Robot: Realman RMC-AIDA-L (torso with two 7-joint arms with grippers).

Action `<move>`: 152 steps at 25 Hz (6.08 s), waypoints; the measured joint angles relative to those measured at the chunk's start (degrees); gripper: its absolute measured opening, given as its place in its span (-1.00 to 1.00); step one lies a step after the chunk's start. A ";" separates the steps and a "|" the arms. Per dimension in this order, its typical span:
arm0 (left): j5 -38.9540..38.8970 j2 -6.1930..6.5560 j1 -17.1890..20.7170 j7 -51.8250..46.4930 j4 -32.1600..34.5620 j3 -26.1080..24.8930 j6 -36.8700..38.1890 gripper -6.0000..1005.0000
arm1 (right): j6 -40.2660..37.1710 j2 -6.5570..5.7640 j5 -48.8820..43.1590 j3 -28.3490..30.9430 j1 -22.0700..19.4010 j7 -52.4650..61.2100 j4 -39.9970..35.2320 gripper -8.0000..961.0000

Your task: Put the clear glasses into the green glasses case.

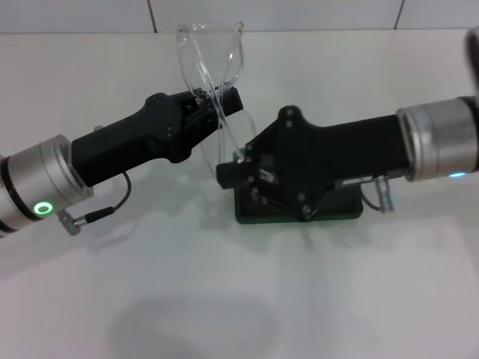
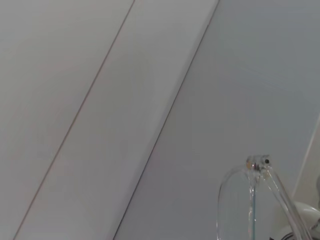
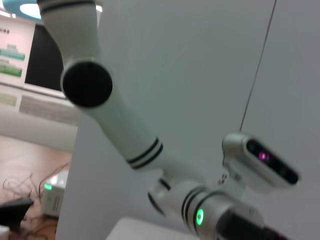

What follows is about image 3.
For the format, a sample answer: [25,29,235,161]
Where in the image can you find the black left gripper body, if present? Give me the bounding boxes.
[216,211,289,240]

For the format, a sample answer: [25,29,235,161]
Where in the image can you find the flat black floor object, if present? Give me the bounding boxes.
[0,197,35,228]

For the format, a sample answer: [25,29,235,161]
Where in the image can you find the white green wall poster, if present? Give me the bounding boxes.
[0,14,36,86]

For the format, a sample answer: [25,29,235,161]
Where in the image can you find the silver left camera mount bracket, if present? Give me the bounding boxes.
[216,171,251,201]

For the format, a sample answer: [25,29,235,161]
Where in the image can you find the white box with green light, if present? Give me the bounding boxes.
[40,169,70,218]

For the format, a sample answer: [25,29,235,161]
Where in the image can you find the tangled dark floor cables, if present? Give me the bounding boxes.
[1,161,71,240]

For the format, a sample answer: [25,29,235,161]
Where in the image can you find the black wall screen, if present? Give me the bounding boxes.
[24,23,65,93]

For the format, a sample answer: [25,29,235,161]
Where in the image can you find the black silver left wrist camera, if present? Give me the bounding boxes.
[221,132,301,195]

